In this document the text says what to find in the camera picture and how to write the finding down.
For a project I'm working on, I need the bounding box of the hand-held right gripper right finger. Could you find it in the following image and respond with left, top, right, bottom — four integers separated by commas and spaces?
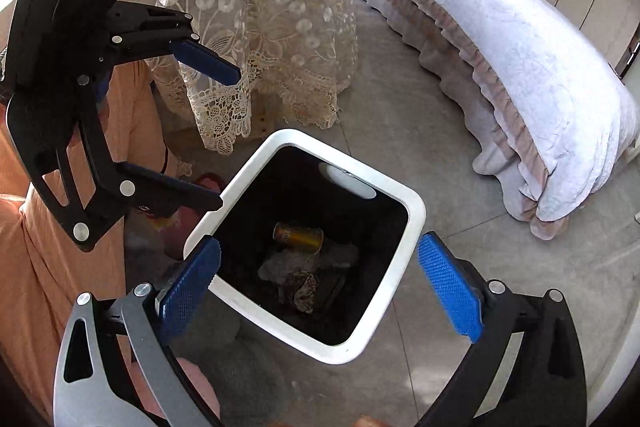
416, 231, 587, 427

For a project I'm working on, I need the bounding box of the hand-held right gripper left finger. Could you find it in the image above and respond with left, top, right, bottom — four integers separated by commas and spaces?
52, 237, 223, 427

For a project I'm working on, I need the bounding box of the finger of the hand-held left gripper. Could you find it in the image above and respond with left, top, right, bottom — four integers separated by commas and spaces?
30, 117, 223, 253
100, 2, 242, 86

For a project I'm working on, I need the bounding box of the white square trash bin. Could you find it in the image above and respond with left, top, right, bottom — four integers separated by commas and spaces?
182, 128, 427, 365

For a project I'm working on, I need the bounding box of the pink slipper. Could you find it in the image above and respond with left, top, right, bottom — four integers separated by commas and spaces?
150, 207, 202, 259

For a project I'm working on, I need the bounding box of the red slipper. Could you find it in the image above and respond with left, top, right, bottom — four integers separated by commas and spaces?
192, 173, 222, 195

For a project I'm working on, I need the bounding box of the cream lace floral tablecloth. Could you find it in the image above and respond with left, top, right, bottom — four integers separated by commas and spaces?
132, 0, 360, 156

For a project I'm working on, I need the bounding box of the crumpled white tissue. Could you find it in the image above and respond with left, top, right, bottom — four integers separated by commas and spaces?
257, 252, 321, 293

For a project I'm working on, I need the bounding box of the grey fluffy rug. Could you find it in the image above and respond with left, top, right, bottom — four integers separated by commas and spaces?
210, 322, 301, 427

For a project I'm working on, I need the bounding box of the patterned crumpled wrapper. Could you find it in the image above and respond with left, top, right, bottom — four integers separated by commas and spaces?
290, 272, 321, 313

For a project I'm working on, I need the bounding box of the yellow drink can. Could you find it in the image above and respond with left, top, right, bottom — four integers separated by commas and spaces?
272, 221, 325, 254

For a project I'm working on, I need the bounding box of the person's orange clothing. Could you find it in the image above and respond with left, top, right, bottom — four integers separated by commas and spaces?
0, 62, 181, 410

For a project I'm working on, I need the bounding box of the pale lavender bed cover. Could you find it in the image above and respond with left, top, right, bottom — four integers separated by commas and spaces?
345, 0, 640, 242

